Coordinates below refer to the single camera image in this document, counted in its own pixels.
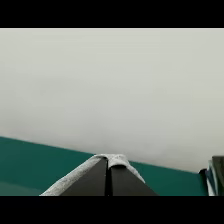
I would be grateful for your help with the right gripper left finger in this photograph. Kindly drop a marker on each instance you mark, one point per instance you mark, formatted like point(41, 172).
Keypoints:
point(95, 181)

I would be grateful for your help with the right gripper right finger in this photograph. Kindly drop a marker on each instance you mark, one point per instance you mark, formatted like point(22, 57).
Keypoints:
point(125, 183)

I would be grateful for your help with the pale grey garment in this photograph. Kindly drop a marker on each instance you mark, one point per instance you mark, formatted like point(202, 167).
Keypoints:
point(110, 93)

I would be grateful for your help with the navy garment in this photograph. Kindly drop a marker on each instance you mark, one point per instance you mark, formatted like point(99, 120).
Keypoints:
point(218, 176)

